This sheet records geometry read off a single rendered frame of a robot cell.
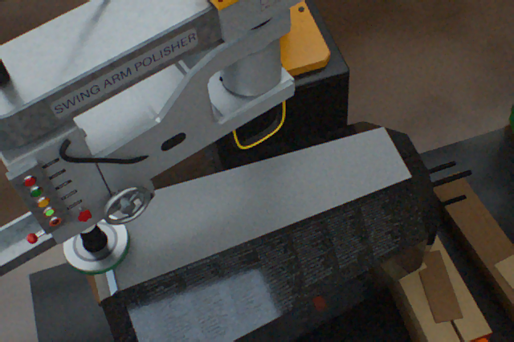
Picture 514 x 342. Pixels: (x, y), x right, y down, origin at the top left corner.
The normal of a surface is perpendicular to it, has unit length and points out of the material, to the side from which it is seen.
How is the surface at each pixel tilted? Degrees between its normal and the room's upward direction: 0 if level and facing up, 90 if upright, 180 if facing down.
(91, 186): 90
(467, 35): 0
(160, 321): 45
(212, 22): 90
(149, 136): 90
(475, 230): 0
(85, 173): 90
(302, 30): 0
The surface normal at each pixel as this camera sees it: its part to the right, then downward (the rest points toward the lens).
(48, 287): -0.07, -0.54
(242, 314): 0.21, 0.15
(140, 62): 0.56, 0.67
